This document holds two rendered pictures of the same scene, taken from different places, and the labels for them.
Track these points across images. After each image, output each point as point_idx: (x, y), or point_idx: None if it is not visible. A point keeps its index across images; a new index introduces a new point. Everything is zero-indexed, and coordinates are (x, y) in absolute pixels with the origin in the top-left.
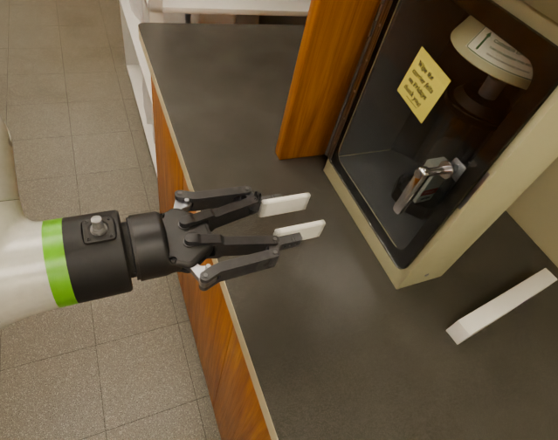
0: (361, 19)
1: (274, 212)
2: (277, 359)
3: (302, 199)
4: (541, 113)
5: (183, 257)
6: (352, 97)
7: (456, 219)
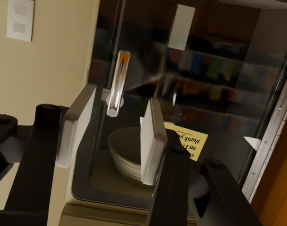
0: None
1: (149, 131)
2: None
3: (141, 132)
4: (72, 164)
5: None
6: (283, 100)
7: (86, 57)
